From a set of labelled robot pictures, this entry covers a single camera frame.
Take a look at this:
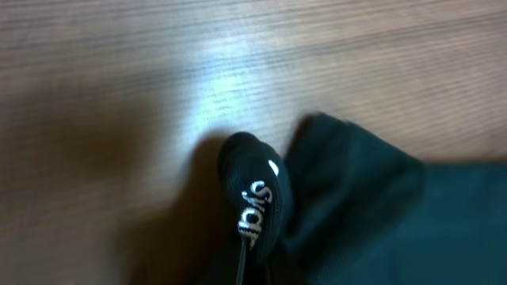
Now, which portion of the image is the black t-shirt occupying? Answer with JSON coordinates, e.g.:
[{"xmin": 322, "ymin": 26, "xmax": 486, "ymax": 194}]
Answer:
[{"xmin": 197, "ymin": 112, "xmax": 507, "ymax": 285}]

